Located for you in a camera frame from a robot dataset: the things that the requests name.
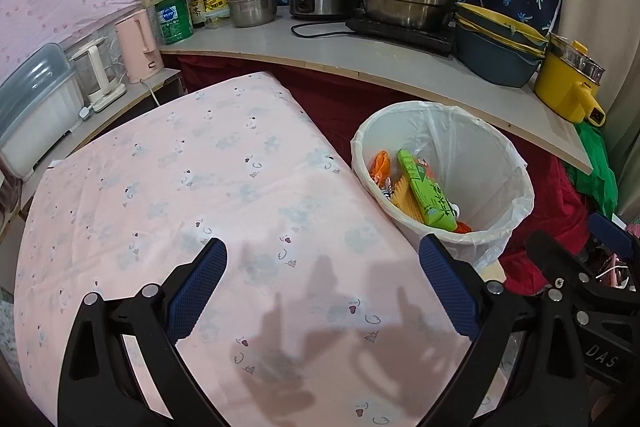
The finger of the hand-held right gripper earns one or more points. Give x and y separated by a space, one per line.
615 234
550 253

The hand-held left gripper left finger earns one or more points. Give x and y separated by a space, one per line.
195 292

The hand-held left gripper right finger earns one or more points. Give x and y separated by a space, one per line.
450 292

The red-orange plastic bag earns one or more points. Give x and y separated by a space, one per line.
464 227

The green and yellow snack bag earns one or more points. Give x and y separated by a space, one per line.
425 194

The yellow wafer biscuit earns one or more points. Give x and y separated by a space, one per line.
404 202

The white lined waste bin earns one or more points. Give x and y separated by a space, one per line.
480 167

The striped candy wrapper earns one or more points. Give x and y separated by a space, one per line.
388 193

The small red snack wrapper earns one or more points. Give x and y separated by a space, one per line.
422 164

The orange printed plastic bag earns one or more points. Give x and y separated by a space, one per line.
381 167

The bright red cloth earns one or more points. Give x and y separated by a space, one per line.
550 217

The green cloth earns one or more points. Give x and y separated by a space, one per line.
597 172

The pink printed tablecloth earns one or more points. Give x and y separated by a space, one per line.
200 182

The yellow electric pot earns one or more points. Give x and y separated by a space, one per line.
560 79

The yellow and blue plastic basin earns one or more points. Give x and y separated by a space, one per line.
495 19
490 62

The wooden side shelf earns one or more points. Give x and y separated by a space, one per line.
145 89

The white power plug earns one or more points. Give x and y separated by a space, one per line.
85 112

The dark red counter cloth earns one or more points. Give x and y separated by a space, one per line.
325 102

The beige curtain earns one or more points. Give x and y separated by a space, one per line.
590 7

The white dish box clear lid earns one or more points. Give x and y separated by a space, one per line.
35 117

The white glass electric kettle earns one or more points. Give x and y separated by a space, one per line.
97 67

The pink electric kettle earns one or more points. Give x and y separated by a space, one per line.
137 44

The curved grey counter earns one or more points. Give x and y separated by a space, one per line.
350 57

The black induction cooker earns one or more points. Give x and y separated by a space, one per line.
400 34

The green tin can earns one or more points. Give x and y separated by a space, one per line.
175 22

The clear plastic food container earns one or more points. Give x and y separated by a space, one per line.
217 21

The dark jar white label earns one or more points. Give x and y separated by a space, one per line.
198 12

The small steel lidded pot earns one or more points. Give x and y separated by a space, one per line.
252 9

